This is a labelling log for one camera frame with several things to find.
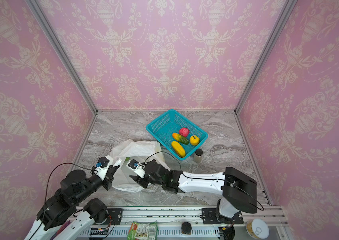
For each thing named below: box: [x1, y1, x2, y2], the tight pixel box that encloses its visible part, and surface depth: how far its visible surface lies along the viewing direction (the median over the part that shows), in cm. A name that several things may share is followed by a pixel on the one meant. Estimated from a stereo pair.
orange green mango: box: [172, 132, 189, 145], surface depth 102 cm
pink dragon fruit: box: [179, 127, 190, 138], surface depth 104 cm
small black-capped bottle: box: [193, 148, 203, 164], surface depth 89 cm
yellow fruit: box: [189, 135, 200, 146], surface depth 99 cm
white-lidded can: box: [246, 218, 270, 239], surface depth 68 cm
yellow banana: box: [171, 141, 186, 158], surface depth 96 cm
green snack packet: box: [127, 221, 158, 240], surface depth 70 cm
